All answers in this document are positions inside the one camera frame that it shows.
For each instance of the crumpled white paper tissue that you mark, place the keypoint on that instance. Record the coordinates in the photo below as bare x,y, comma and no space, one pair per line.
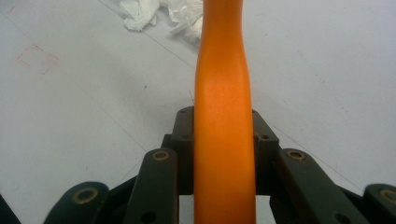
138,14
188,18

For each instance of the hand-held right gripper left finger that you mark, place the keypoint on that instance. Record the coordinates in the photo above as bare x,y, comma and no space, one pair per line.
185,140

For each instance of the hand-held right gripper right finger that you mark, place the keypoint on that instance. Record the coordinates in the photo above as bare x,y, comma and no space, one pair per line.
263,146

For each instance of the orange brush with grey bristles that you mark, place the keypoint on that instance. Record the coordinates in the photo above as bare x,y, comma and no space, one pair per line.
224,124

